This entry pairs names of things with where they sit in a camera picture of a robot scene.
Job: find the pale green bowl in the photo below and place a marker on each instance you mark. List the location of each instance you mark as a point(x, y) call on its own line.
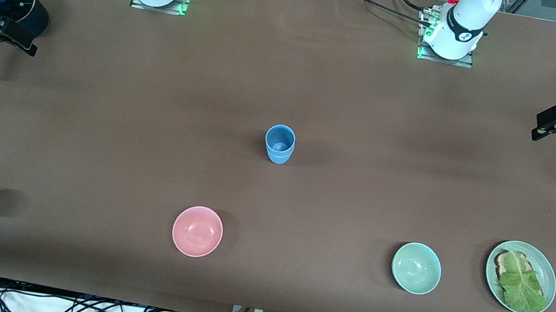
point(416, 268)

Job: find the blue plastic cup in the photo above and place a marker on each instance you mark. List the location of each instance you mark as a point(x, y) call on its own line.
point(281, 134)

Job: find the blue cup with paper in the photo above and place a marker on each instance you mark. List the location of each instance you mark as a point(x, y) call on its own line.
point(278, 160)

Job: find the pink bowl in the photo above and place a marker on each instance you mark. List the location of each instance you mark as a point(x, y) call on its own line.
point(197, 231)

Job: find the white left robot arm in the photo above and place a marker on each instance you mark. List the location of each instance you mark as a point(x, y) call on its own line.
point(467, 18)

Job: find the toast slice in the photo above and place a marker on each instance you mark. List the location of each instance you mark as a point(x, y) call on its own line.
point(500, 265)

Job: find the green lettuce leaf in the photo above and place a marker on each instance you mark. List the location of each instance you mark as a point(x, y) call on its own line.
point(522, 289)

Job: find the pale green plate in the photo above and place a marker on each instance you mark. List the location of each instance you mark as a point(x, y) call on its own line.
point(542, 267)

